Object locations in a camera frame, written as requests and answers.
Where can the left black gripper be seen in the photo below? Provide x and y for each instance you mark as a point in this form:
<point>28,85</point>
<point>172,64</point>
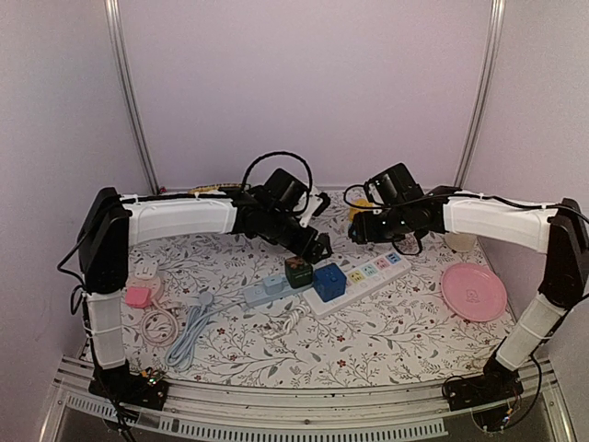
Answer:
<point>301,250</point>

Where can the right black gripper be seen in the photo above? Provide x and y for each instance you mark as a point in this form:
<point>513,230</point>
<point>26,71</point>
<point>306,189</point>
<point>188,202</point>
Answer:
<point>365,231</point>

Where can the white long power strip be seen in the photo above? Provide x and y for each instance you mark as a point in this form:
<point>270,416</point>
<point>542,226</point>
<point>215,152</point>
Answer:
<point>361,281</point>

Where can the yellow cube plug adapter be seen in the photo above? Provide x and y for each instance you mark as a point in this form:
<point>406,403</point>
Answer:
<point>358,206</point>

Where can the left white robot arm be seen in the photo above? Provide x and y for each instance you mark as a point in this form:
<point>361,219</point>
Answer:
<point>113,225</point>

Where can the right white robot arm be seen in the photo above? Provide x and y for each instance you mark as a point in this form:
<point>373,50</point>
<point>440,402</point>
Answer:
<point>556,230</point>

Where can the dark green cube socket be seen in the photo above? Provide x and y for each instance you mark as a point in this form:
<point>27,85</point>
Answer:
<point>298,272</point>

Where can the dark blue cube socket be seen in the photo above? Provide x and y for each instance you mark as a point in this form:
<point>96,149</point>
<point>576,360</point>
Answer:
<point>329,282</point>

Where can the light blue charger plug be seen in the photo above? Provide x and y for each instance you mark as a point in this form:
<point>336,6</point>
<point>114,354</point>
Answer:
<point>273,284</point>

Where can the white plug adapter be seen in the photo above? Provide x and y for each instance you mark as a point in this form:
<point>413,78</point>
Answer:
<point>146,270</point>

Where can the pink square plug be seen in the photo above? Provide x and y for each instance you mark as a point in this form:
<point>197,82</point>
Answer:
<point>137,297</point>

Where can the cream plastic cup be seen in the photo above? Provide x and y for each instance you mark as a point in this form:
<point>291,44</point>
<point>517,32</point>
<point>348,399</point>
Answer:
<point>460,242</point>

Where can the pink plastic plate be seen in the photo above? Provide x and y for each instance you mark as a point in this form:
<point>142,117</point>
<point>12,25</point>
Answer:
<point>473,292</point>

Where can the black and tan mat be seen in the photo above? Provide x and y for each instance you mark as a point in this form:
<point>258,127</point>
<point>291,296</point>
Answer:
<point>221,187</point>

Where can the pink round power strip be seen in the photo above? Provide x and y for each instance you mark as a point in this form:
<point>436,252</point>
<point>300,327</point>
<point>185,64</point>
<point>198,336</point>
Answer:
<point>155,285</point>

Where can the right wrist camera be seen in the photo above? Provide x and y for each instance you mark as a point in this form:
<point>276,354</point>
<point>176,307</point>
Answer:
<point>371,192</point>

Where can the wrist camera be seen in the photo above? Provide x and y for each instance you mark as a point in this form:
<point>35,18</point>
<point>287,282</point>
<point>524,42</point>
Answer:
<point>312,206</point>
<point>371,192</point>

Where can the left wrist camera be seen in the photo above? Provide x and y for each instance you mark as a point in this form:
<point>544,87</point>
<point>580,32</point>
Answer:
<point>312,206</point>

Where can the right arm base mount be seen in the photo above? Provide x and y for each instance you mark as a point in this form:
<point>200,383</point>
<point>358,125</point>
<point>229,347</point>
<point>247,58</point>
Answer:
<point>495,383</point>

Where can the front aluminium rail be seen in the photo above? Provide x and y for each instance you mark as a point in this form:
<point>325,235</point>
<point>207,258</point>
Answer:
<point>208,412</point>

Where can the right aluminium frame post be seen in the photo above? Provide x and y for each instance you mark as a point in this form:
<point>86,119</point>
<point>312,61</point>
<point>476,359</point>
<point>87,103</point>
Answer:
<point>491,51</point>

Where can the aluminium frame post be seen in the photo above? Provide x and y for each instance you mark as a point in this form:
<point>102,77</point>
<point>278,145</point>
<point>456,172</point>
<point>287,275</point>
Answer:
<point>114,23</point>
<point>491,51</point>

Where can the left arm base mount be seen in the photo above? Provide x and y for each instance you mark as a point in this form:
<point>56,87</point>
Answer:
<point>120,385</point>

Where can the left aluminium frame post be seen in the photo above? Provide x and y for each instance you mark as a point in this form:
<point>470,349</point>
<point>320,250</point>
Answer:
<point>114,23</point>

